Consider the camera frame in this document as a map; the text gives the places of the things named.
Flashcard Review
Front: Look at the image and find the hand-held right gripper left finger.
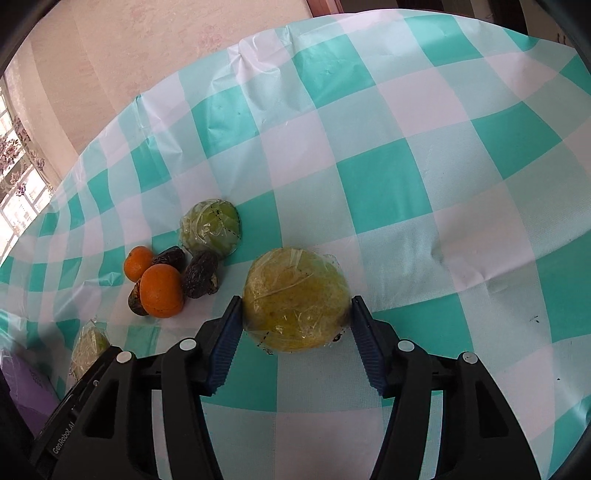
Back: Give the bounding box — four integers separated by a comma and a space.
51, 295, 243, 480

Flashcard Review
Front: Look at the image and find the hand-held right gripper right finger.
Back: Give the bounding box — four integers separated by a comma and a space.
350, 295, 542, 480

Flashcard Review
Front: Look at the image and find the dark wrinkled avocado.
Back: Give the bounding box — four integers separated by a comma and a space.
128, 281, 151, 317
151, 246, 186, 269
181, 251, 221, 299

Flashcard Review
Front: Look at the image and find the large orange tangerine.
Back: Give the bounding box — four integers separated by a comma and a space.
140, 264, 184, 318

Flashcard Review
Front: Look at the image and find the large plastic-wrapped yellow pomelo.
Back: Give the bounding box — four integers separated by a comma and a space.
242, 248, 352, 355

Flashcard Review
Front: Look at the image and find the plastic-wrapped pale pomelo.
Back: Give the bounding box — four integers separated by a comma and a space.
69, 323, 112, 383

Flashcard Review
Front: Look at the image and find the plastic-wrapped green pomelo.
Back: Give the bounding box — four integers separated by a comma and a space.
178, 199, 243, 259

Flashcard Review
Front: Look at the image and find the small orange tangerine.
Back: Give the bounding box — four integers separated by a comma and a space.
123, 246, 154, 282

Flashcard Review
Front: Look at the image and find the teal checked tablecloth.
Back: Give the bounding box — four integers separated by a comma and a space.
0, 11, 591, 480

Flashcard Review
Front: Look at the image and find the window with floral curtain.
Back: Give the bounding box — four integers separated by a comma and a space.
0, 76, 54, 261

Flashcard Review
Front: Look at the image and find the reddish-brown door frame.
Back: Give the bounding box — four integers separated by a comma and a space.
307, 0, 372, 17

